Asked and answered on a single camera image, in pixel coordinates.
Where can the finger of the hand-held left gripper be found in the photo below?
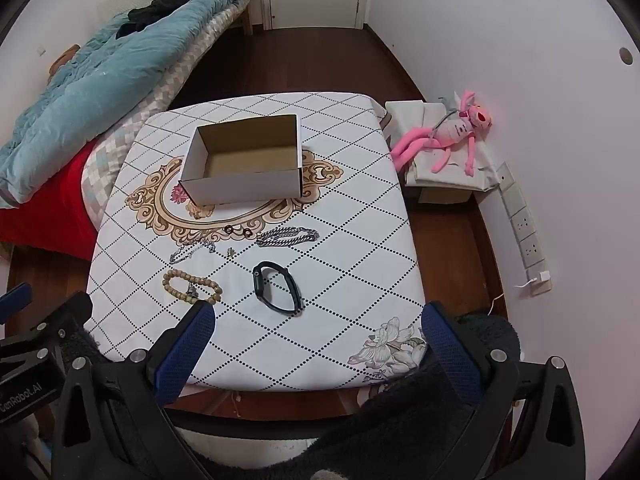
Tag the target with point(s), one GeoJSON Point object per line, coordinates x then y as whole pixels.
{"type": "Point", "coordinates": [65, 317]}
{"type": "Point", "coordinates": [12, 302]}

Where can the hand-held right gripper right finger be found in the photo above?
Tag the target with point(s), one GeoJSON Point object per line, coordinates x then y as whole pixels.
{"type": "Point", "coordinates": [450, 355]}

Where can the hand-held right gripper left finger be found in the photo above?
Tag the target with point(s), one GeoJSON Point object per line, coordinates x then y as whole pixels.
{"type": "Point", "coordinates": [185, 352]}

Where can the black smart watch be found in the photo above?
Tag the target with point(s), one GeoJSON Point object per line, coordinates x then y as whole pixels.
{"type": "Point", "coordinates": [259, 285]}

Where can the cardboard box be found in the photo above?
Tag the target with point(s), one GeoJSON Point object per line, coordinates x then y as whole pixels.
{"type": "Point", "coordinates": [240, 187]}

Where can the dark fuzzy clothing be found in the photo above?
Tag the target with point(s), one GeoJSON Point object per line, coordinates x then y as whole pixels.
{"type": "Point", "coordinates": [400, 435]}

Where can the red blanket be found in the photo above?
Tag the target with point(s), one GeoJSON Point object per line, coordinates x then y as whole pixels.
{"type": "Point", "coordinates": [50, 215]}

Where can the white charger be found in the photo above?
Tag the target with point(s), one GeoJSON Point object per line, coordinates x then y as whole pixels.
{"type": "Point", "coordinates": [541, 278]}

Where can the white diamond-pattern tablecloth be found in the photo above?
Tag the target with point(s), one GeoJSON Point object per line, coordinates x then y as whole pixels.
{"type": "Point", "coordinates": [350, 210]}

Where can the pink plush toy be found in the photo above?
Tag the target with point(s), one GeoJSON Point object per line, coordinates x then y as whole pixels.
{"type": "Point", "coordinates": [455, 132]}

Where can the grey clothes hanger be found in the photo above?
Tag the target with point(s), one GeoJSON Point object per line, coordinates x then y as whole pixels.
{"type": "Point", "coordinates": [442, 122]}

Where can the light blue quilt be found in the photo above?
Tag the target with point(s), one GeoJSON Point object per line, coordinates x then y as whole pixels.
{"type": "Point", "coordinates": [100, 85]}

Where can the black clothes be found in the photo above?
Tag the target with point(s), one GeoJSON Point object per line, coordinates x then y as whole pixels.
{"type": "Point", "coordinates": [150, 12]}

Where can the white wall socket strip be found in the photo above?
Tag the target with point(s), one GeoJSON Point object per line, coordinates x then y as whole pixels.
{"type": "Point", "coordinates": [522, 225]}

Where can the wooden bed frame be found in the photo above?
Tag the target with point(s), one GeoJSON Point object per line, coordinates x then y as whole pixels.
{"type": "Point", "coordinates": [247, 20]}

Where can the round wall cap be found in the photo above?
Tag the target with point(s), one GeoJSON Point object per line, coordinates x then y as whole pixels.
{"type": "Point", "coordinates": [626, 55]}

